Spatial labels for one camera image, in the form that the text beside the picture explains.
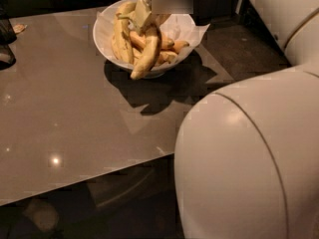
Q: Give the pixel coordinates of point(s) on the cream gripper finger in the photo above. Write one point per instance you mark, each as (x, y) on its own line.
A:
(161, 18)
(143, 15)

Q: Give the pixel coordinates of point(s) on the curved yellow banana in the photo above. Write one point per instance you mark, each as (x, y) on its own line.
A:
(150, 52)

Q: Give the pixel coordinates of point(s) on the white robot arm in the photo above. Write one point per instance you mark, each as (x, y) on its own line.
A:
(246, 159)

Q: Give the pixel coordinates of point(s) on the white paper bowl liner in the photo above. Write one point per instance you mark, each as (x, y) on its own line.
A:
(182, 27)

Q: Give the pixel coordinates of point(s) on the small orange banana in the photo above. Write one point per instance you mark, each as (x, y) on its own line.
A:
(178, 46)
(140, 41)

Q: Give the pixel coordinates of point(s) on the small orange banana right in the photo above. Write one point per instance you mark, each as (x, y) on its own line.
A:
(178, 46)

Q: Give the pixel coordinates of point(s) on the large yellow banana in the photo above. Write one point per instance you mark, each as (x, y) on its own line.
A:
(121, 43)

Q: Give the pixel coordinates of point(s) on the white ceramic bowl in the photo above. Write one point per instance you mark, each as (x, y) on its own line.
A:
(109, 53)

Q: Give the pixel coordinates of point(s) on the small crumpled wrapper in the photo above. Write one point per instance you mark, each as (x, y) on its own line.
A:
(19, 28)

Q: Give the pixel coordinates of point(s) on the black mesh object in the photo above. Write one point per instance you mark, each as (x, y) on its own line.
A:
(7, 36)

